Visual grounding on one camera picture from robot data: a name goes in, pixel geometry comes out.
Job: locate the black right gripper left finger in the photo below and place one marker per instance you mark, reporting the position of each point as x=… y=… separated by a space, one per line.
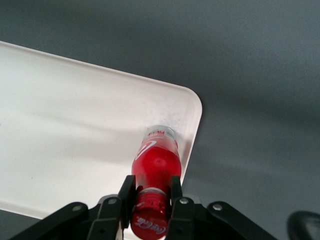
x=105 y=220

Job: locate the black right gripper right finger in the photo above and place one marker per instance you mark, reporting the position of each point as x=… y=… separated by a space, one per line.
x=200 y=222

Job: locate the cream plastic tray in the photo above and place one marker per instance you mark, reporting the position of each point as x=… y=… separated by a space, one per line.
x=62 y=112

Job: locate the red coke bottle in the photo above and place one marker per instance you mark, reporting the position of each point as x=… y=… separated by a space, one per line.
x=155 y=162

